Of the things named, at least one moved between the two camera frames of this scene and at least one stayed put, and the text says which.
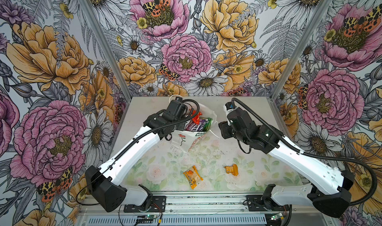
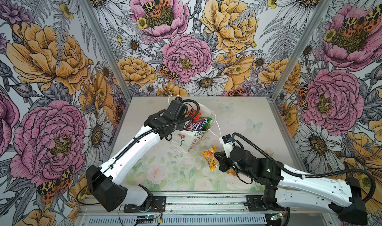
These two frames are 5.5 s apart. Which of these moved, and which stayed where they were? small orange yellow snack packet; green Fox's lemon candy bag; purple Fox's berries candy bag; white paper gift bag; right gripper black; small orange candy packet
Moved: right gripper black; small orange yellow snack packet
Stayed: small orange candy packet; green Fox's lemon candy bag; white paper gift bag; purple Fox's berries candy bag
